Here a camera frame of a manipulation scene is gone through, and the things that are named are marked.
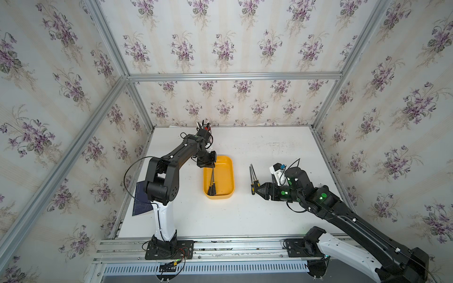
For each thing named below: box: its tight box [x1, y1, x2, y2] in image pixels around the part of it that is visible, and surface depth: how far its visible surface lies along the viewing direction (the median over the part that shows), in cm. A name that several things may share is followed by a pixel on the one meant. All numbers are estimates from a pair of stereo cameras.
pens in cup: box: [195, 119, 212, 134], surface depth 109 cm
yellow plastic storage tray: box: [202, 155, 236, 200], surface depth 97 cm
